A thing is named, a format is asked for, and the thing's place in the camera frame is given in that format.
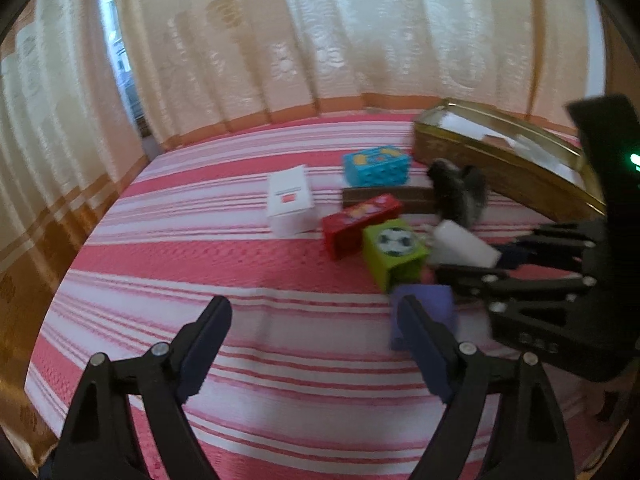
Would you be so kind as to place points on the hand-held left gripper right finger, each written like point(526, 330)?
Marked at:
point(426, 355)

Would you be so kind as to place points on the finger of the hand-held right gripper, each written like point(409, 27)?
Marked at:
point(530, 292)
point(550, 245)

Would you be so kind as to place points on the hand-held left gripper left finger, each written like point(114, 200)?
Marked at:
point(196, 360)

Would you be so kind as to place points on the white power adapter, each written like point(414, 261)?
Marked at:
point(460, 247)

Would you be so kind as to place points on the green soccer ball toy block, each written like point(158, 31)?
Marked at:
point(395, 252)

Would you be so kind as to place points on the gold metal tin box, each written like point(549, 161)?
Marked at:
point(480, 150)

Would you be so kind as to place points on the brown wooden block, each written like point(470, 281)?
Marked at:
point(415, 197)

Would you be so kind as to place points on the red printed toy block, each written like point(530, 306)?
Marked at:
point(352, 227)

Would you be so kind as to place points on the white cardboard box red label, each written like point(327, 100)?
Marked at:
point(290, 200)

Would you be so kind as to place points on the purple toy block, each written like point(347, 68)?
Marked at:
point(435, 305)

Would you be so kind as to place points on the pink striped bedspread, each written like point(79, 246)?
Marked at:
point(240, 270)

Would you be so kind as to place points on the black furry toy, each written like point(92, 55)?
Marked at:
point(457, 185)

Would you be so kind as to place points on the blue printed toy block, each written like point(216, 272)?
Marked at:
point(375, 165)

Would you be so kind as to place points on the cream patterned curtain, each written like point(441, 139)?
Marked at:
point(325, 40)
point(55, 170)

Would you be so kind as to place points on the window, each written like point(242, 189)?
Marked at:
point(121, 60)

